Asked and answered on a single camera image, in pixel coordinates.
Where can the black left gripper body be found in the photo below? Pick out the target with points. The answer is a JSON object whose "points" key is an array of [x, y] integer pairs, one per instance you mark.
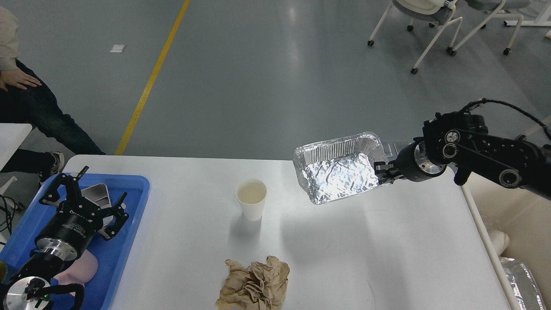
{"points": [[70, 231]]}

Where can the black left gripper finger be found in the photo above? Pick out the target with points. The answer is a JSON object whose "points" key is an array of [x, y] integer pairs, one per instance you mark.
{"points": [[119, 218], [64, 193]]}

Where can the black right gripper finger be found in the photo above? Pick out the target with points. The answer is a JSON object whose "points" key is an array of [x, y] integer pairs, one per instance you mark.
{"points": [[387, 171]]}

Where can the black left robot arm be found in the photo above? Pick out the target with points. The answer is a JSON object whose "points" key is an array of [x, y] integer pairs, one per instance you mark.
{"points": [[31, 288]]}

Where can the clear floor plate left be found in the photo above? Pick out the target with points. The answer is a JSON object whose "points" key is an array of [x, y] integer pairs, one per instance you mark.
{"points": [[388, 150]]}

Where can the seated person in jeans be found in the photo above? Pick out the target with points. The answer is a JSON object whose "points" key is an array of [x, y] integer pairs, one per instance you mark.
{"points": [[38, 107]]}

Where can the white chair left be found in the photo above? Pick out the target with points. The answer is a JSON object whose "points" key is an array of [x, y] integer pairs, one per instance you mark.
{"points": [[436, 13]]}

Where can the white side table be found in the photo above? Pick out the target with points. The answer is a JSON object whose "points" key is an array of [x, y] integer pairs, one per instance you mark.
{"points": [[11, 137]]}

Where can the crumpled brown paper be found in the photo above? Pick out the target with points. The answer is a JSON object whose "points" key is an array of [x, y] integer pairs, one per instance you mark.
{"points": [[259, 286]]}

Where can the foil tray inside bin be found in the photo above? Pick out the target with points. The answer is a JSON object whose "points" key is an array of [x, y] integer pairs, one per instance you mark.
{"points": [[523, 284]]}

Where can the stainless steel rectangular tray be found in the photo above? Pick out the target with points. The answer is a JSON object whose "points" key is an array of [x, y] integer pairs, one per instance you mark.
{"points": [[98, 194]]}

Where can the blue plastic tray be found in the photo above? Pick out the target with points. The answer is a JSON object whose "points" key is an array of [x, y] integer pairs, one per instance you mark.
{"points": [[112, 255]]}

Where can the white paper cup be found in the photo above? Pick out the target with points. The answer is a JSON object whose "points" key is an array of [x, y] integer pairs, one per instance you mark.
{"points": [[251, 195]]}

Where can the pink mug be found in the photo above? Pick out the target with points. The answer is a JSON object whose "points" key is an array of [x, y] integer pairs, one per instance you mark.
{"points": [[81, 271]]}

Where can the cream plastic bin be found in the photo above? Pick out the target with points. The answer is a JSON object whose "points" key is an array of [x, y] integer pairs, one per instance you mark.
{"points": [[525, 218]]}

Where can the white chair base right edge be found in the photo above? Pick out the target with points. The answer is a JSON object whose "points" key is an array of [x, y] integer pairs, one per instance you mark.
{"points": [[535, 134]]}

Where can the person's hand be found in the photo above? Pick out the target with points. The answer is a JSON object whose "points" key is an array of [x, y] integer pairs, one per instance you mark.
{"points": [[17, 78]]}

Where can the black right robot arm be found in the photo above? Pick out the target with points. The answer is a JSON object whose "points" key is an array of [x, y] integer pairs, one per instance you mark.
{"points": [[462, 139]]}

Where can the aluminium foil tray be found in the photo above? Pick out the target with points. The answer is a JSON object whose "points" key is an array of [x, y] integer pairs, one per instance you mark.
{"points": [[334, 169]]}

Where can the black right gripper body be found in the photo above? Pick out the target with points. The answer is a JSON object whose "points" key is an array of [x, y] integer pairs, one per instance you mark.
{"points": [[416, 166]]}

